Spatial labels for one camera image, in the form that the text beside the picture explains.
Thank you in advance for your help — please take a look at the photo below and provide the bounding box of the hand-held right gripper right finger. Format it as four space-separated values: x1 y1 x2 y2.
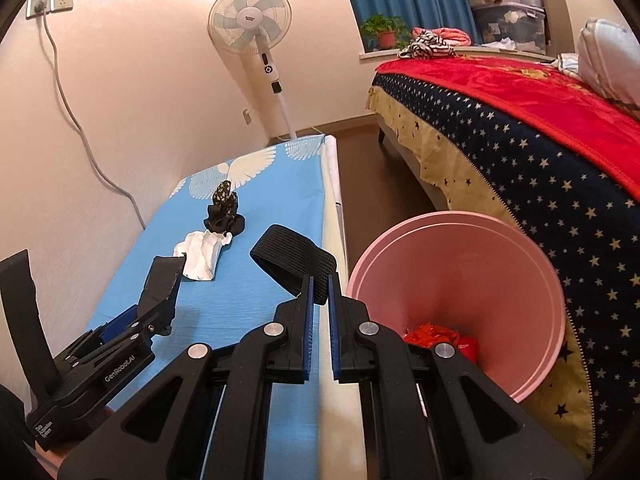
327 274 586 480

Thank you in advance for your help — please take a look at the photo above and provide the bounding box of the bed with starry cover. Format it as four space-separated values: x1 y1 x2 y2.
366 71 640 468

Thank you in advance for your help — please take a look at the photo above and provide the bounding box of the crumpled white tissue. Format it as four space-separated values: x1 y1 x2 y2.
174 229 232 281

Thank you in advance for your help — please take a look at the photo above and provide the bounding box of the window sill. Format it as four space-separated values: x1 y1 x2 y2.
358 46 556 63

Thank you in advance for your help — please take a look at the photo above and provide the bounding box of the orange-red plastic bag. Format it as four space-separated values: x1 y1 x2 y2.
402 324 461 348

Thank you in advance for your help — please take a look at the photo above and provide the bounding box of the pink plastic bucket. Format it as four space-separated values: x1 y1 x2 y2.
346 211 568 403

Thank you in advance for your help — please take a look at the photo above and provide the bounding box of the pink cloth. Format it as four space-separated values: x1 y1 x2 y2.
412 26 472 47

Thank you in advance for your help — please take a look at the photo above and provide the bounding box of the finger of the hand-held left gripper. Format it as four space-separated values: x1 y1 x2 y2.
131 287 177 342
97 304 140 343

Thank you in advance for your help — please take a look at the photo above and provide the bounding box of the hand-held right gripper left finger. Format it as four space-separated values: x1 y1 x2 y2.
57 275 316 480

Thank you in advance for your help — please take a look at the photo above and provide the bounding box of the grey power cable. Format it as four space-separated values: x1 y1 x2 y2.
32 0 148 228

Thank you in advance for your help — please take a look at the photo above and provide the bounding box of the black patterned cloth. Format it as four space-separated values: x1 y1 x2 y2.
201 179 247 235

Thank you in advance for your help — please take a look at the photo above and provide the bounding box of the red blanket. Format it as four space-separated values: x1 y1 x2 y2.
376 55 640 188

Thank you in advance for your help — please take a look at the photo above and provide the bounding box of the striped cloth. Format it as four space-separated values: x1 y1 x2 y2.
397 31 457 60

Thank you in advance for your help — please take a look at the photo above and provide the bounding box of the small pale cloth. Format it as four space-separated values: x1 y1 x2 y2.
556 52 583 80

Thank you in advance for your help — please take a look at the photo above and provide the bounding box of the white pillow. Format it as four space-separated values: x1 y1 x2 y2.
579 17 640 111

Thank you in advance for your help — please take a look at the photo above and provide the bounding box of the blue bird print tablecloth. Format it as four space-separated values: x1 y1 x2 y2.
50 135 331 480

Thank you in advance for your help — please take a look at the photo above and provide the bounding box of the clear storage box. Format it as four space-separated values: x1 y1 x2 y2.
471 2 546 53

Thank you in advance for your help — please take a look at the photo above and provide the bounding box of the black ribbed elastic strap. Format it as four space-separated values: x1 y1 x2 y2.
249 225 337 306

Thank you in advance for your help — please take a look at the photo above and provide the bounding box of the potted green plant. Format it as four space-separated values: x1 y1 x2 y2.
360 14 411 52

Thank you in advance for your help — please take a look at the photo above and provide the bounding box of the white standing fan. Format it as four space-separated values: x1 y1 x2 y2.
208 0 326 142

